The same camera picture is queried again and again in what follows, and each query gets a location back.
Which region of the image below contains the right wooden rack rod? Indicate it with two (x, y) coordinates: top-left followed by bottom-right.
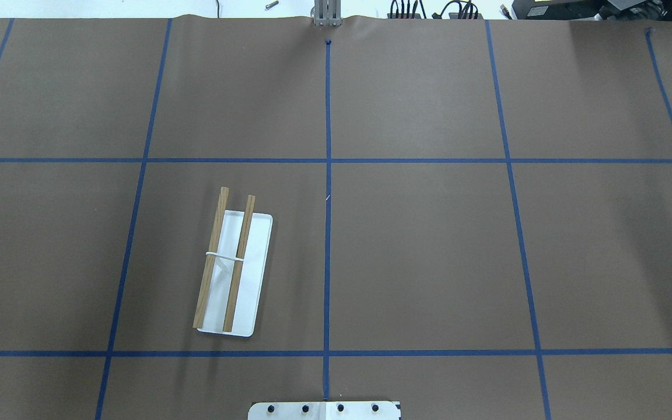
(222, 195), (256, 333)

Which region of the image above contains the wooden rack rod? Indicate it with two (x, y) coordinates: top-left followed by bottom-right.
(222, 195), (256, 333)
(192, 187), (229, 329)

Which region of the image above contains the white towel rack base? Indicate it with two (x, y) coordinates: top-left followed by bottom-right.
(197, 210), (273, 337)

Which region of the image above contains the left wooden rack rod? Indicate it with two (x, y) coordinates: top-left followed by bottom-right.
(192, 187), (229, 329)

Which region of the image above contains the aluminium frame post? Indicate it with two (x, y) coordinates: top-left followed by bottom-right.
(311, 0), (343, 27)

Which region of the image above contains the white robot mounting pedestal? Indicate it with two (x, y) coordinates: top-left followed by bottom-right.
(247, 401), (402, 419)

